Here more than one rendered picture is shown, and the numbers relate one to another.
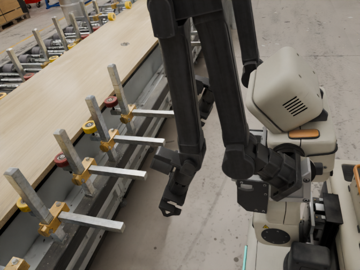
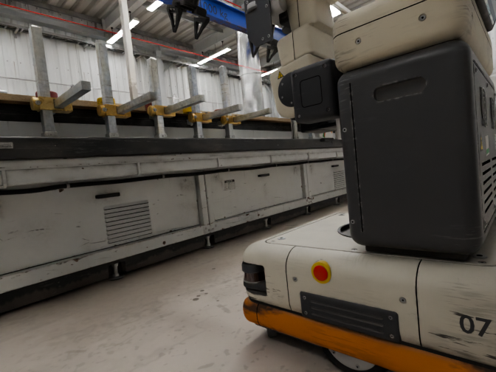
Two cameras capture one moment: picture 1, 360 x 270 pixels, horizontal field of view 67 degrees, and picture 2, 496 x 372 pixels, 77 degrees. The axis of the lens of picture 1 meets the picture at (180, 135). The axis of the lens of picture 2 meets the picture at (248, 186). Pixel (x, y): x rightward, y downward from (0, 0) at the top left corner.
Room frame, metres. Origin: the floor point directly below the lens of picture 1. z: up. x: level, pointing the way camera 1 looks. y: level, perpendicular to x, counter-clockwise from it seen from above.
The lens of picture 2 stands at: (-0.42, -0.47, 0.50)
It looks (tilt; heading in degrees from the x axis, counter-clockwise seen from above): 3 degrees down; 21
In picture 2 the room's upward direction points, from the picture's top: 6 degrees counter-clockwise
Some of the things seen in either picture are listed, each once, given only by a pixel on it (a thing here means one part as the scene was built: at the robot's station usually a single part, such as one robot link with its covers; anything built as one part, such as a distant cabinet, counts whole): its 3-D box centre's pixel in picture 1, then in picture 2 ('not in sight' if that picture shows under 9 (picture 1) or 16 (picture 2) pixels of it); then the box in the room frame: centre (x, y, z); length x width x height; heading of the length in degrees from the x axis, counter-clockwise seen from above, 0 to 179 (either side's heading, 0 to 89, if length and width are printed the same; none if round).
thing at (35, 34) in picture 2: not in sight; (43, 88); (0.47, 0.67, 0.89); 0.04 x 0.04 x 0.48; 68
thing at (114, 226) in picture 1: (75, 219); (127, 108); (0.70, 0.48, 0.82); 0.43 x 0.03 x 0.04; 68
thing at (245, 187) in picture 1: (258, 163); (283, 21); (0.67, -0.26, 0.99); 0.28 x 0.16 x 0.22; 158
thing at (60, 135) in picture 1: (79, 170); (156, 105); (0.93, 0.48, 0.87); 0.04 x 0.04 x 0.48; 68
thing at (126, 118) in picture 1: (128, 113); (230, 120); (1.42, 0.29, 0.82); 0.14 x 0.06 x 0.05; 158
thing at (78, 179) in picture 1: (84, 171); (161, 111); (0.95, 0.47, 0.84); 0.14 x 0.06 x 0.05; 158
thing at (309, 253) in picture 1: (286, 233); (314, 102); (0.57, -0.35, 0.68); 0.28 x 0.27 x 0.25; 158
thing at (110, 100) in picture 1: (112, 106); not in sight; (1.47, 0.38, 0.85); 0.08 x 0.08 x 0.11
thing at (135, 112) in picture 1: (143, 113); (243, 118); (1.40, 0.19, 0.82); 0.43 x 0.03 x 0.04; 68
